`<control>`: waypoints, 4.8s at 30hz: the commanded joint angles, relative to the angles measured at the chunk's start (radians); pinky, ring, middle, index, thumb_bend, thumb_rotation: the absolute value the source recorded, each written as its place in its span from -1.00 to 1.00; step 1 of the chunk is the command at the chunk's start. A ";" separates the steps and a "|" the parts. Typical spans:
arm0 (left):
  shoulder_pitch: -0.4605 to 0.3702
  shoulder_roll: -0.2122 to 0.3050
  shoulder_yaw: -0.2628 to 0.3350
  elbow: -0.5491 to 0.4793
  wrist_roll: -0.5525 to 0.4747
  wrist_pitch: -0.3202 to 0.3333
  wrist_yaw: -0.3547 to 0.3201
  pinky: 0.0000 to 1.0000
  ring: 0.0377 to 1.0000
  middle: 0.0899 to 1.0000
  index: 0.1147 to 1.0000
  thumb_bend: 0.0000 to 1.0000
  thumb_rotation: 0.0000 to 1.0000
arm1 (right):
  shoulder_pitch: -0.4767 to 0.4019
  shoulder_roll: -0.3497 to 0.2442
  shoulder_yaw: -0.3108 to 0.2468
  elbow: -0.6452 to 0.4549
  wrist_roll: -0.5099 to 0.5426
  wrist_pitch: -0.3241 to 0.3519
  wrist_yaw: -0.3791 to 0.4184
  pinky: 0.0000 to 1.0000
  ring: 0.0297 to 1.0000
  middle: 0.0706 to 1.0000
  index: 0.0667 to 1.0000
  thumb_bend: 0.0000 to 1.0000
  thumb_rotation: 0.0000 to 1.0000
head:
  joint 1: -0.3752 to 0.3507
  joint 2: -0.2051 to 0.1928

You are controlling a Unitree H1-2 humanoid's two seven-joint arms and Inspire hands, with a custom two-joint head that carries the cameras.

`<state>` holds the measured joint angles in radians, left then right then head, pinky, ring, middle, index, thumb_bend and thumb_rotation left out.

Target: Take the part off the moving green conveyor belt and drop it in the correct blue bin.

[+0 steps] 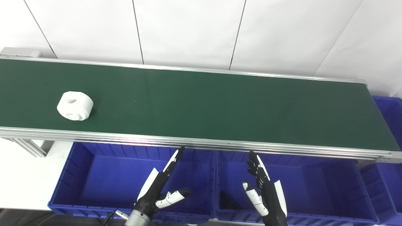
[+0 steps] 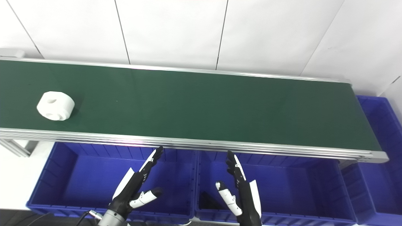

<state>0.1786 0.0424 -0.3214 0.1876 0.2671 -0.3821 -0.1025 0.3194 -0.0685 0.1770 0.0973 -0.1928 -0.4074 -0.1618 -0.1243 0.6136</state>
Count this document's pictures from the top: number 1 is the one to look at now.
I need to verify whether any green conveyor belt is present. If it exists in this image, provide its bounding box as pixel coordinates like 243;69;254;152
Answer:
0;56;402;164

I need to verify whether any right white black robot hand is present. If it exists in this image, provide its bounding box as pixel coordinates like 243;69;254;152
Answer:
242;151;288;226

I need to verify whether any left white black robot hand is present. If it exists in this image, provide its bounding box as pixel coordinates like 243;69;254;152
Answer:
135;147;192;216

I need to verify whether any grey conveyor end box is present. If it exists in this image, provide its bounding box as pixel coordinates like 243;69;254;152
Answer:
0;47;41;59

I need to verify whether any aluminium conveyor leg strut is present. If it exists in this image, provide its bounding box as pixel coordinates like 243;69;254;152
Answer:
9;138;54;158

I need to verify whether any blue plastic bin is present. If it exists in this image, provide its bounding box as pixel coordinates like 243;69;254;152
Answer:
48;142;217;225
215;151;379;226
358;95;402;226

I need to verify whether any white cylindrical part with hole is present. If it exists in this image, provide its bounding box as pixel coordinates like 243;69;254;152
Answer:
57;91;94;121

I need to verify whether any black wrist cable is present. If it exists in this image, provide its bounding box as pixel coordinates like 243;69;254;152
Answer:
100;210;129;226

